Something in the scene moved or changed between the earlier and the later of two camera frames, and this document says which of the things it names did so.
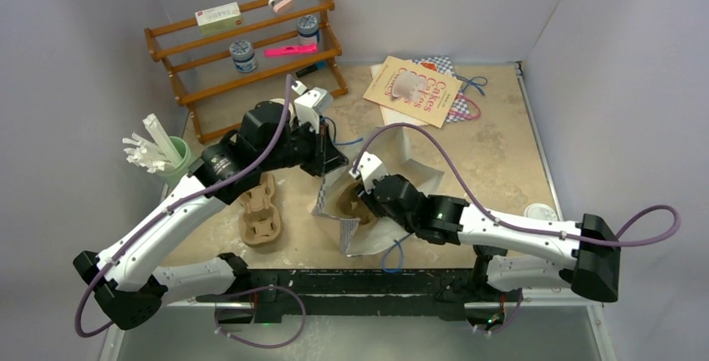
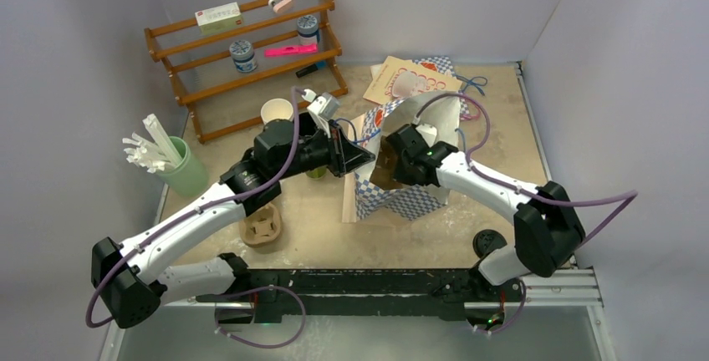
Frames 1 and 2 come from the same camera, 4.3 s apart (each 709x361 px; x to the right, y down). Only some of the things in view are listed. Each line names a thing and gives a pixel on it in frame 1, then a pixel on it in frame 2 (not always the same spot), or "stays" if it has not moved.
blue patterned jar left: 242,54 stays
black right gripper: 369,197 to 400,175
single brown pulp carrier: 351,203 to 382,175
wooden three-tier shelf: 275,53 stays
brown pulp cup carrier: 260,224 stays
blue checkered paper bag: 365,231 to 438,114
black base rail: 269,295 stays
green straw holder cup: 173,176 stays
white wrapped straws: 153,157 stays
